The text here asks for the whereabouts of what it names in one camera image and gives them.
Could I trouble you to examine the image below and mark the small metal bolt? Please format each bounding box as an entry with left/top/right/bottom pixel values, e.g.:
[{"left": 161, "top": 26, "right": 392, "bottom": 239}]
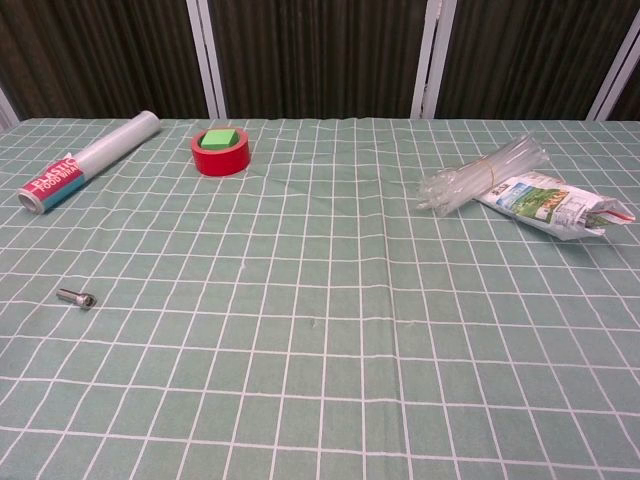
[{"left": 56, "top": 288, "right": 99, "bottom": 313}]

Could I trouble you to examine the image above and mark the green checkered tablecloth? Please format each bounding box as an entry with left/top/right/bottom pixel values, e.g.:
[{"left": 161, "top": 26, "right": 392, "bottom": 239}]
[{"left": 0, "top": 117, "right": 640, "bottom": 480}]

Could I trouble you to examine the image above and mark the plastic food wrap roll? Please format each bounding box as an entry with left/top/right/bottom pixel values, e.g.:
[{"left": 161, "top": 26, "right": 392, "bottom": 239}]
[{"left": 17, "top": 110, "right": 162, "bottom": 214}]

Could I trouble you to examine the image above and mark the crumpled milk carton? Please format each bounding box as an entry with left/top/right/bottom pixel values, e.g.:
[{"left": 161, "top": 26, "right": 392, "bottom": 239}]
[{"left": 478, "top": 170, "right": 624, "bottom": 241}]

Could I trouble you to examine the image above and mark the dark folding screen panel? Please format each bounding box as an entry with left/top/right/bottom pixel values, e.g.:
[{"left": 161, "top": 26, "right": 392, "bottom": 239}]
[
  {"left": 198, "top": 0, "right": 446, "bottom": 120},
  {"left": 0, "top": 0, "right": 211, "bottom": 121},
  {"left": 424, "top": 0, "right": 640, "bottom": 121},
  {"left": 602, "top": 48, "right": 640, "bottom": 122}
]

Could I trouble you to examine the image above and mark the green cube block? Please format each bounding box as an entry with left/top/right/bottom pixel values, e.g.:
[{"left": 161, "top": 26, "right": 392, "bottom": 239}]
[{"left": 200, "top": 128, "right": 237, "bottom": 151}]

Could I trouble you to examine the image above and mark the clear plastic straws bundle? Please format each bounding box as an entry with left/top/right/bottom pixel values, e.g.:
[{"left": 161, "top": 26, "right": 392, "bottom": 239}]
[{"left": 418, "top": 134, "right": 545, "bottom": 217}]

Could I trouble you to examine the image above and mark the red tape roll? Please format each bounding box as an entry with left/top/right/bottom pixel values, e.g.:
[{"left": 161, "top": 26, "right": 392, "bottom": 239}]
[{"left": 190, "top": 126, "right": 251, "bottom": 177}]

